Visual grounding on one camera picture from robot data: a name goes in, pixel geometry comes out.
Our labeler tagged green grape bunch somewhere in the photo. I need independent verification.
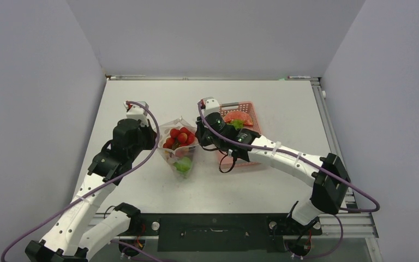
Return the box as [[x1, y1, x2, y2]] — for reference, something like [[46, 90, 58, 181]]
[[229, 119, 244, 130]]

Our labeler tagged red strawberry cluster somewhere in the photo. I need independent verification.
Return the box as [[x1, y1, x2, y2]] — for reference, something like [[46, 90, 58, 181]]
[[162, 127, 196, 150]]

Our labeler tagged pink plastic basket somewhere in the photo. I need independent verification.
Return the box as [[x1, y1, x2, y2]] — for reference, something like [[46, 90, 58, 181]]
[[217, 101, 262, 171]]

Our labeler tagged clear zip top bag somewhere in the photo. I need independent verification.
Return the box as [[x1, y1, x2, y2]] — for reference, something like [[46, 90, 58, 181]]
[[158, 117, 199, 179]]

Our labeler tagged green lime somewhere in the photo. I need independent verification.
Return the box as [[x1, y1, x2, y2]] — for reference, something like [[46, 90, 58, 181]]
[[173, 157, 193, 175]]

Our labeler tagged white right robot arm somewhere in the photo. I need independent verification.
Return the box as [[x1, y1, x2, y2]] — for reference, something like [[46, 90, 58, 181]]
[[196, 112, 350, 234]]

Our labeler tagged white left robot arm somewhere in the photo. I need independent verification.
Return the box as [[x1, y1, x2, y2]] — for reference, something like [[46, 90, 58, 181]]
[[25, 117, 157, 261]]

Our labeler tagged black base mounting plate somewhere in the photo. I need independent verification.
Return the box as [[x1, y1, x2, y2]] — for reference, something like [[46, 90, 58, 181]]
[[120, 213, 322, 253]]

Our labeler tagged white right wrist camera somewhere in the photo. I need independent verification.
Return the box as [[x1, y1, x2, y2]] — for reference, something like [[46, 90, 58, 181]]
[[200, 97, 220, 117]]

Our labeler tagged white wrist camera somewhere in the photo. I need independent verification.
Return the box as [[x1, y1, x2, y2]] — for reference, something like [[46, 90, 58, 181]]
[[123, 101, 149, 127], [200, 97, 220, 117]]

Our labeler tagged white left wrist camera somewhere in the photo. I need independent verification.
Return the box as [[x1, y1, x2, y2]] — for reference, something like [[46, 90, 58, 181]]
[[123, 101, 149, 127]]

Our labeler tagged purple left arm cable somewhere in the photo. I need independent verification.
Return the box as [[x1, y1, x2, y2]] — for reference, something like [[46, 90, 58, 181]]
[[0, 100, 160, 262]]

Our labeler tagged aluminium rail frame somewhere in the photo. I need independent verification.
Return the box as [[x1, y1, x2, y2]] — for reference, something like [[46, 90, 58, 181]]
[[287, 75, 384, 262]]

